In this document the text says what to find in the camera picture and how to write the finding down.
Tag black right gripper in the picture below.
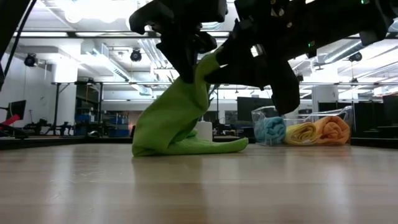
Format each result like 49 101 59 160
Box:
203 0 361 89

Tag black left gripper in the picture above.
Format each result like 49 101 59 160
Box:
129 0 229 85

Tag clear plastic basket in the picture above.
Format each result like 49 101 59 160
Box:
251 105 354 147

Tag green microfiber towel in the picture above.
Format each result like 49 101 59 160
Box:
131 46 249 157

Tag blue microfiber towel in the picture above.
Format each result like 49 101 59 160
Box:
254 116 287 146

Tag yellow microfiber towel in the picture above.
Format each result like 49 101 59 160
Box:
282 122 321 146

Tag orange microfiber towel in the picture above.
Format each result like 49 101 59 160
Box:
313 116 351 146

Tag wide black monitor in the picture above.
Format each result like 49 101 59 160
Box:
236 96 276 122

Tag potted plant in white pot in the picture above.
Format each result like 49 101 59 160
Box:
167 74 220 142

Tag blue storage crate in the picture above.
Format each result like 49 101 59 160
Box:
108 116 130 138

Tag black overhead light bar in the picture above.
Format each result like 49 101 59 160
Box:
12 30 398 40

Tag black shelving unit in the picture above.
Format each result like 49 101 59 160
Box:
74 81 104 123

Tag black background cabinets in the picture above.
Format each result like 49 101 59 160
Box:
318 95 398 138

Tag black background equipment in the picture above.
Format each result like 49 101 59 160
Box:
23 117 75 136

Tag small black tilted monitor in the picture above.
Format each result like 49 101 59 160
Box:
6 99 27 121

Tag red flat object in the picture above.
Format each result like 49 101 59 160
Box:
0 113 22 127

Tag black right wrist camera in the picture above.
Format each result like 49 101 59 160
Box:
269 60 301 116

